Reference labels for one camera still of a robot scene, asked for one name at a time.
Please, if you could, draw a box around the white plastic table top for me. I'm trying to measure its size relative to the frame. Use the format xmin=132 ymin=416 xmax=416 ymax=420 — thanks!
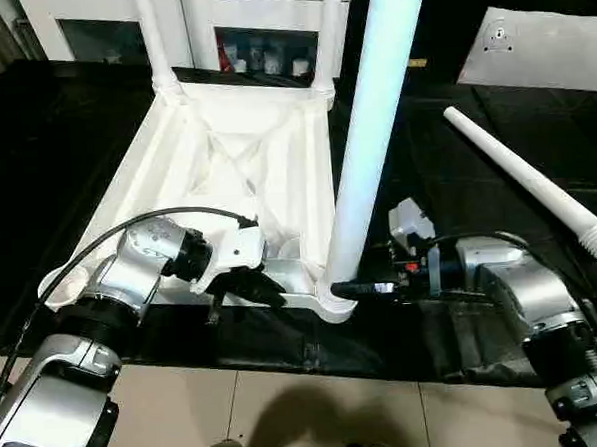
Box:
xmin=23 ymin=57 xmax=361 ymax=342

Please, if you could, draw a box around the white plastic table leg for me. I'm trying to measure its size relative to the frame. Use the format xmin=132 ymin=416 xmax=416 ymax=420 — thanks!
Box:
xmin=441 ymin=97 xmax=597 ymax=270
xmin=304 ymin=0 xmax=360 ymax=102
xmin=308 ymin=0 xmax=447 ymax=292
xmin=133 ymin=0 xmax=182 ymax=102

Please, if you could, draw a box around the black work mat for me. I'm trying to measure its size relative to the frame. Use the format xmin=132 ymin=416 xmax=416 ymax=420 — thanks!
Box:
xmin=0 ymin=29 xmax=597 ymax=416

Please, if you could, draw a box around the black cabinet with gold label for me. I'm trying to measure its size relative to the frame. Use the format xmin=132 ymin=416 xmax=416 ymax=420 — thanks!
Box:
xmin=336 ymin=0 xmax=496 ymax=98

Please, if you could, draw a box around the white cabinet with glass doors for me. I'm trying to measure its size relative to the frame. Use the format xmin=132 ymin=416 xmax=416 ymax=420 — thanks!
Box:
xmin=14 ymin=0 xmax=358 ymax=105

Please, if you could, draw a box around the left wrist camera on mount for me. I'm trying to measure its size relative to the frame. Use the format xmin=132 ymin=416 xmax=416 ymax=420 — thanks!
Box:
xmin=184 ymin=216 xmax=270 ymax=297

